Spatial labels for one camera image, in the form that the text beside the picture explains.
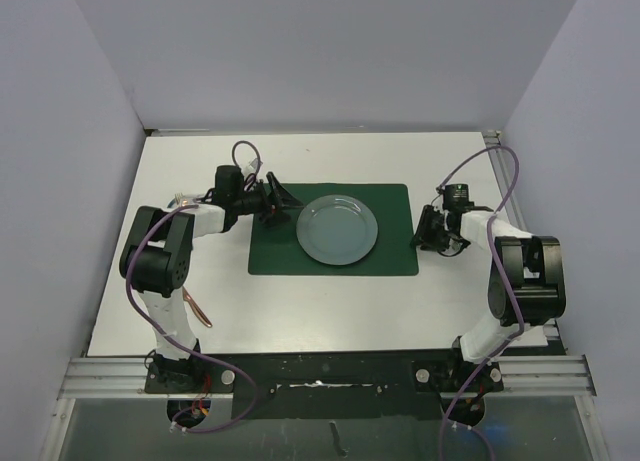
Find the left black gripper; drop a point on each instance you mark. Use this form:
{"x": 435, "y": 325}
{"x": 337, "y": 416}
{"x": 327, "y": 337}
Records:
{"x": 268, "y": 212}

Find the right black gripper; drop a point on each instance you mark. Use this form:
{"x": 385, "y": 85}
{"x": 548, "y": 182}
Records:
{"x": 425, "y": 238}

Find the dark green placemat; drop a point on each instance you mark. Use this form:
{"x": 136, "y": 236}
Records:
{"x": 276, "y": 250}

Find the teal round plate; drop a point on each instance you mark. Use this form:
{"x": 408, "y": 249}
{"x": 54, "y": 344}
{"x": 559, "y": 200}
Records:
{"x": 337, "y": 230}

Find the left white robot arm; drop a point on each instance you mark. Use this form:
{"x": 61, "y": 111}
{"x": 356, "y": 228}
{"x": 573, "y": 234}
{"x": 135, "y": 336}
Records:
{"x": 156, "y": 257}

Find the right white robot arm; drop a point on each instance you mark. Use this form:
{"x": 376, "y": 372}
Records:
{"x": 526, "y": 285}

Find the clear plastic cup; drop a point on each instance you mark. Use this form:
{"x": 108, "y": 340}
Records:
{"x": 181, "y": 199}

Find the copper knife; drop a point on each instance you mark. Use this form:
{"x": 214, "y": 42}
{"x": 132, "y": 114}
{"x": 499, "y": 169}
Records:
{"x": 197, "y": 311}

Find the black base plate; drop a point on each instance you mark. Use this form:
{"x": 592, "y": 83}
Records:
{"x": 422, "y": 384}

